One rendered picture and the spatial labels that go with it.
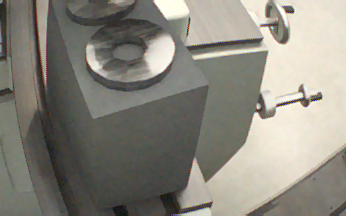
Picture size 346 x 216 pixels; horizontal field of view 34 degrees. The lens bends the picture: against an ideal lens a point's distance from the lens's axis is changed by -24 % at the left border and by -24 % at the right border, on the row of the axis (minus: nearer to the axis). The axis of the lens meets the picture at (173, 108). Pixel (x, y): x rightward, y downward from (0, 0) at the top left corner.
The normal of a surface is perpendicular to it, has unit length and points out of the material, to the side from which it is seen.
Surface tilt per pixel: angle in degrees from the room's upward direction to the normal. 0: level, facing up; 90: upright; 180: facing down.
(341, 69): 0
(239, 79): 90
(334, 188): 0
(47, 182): 0
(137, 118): 90
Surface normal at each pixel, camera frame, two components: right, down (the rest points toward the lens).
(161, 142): 0.41, 0.73
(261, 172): 0.09, -0.62
